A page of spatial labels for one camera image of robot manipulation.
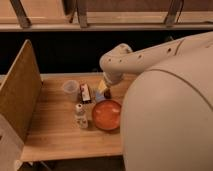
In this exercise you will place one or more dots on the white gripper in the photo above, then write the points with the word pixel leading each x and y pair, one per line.
pixel 112 78

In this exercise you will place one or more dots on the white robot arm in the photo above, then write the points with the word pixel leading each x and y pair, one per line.
pixel 167 112

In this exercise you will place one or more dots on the small clear plastic bottle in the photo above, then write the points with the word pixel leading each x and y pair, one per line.
pixel 80 116

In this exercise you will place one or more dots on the yellow blue small box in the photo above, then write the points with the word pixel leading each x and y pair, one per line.
pixel 103 92

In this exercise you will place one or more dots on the orange round bowl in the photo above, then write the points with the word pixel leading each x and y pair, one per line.
pixel 106 115

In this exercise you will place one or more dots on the clear plastic cup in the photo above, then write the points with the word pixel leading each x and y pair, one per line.
pixel 71 89

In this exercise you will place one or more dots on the left wooden side panel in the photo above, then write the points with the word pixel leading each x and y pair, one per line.
pixel 19 91

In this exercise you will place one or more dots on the wooden shelf rail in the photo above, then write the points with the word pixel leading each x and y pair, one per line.
pixel 105 15

